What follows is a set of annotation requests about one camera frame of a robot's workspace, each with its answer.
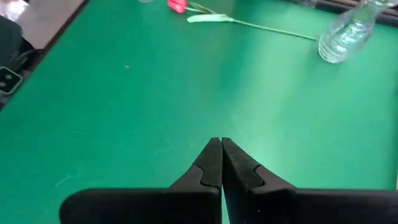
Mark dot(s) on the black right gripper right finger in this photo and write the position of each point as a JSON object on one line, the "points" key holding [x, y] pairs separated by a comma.
{"points": [[242, 174]]}

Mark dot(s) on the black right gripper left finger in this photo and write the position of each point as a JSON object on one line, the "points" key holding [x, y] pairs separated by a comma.
{"points": [[205, 174]]}

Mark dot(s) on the red artificial tulip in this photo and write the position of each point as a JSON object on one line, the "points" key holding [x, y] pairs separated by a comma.
{"points": [[211, 18]]}

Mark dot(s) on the ribbed clear glass vase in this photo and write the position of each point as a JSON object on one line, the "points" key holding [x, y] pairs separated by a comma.
{"points": [[342, 40]]}

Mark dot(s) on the small clear glass vase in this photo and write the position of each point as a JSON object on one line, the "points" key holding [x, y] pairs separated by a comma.
{"points": [[146, 1]]}

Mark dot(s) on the green table mat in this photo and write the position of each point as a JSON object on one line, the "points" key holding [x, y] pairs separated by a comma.
{"points": [[124, 109]]}

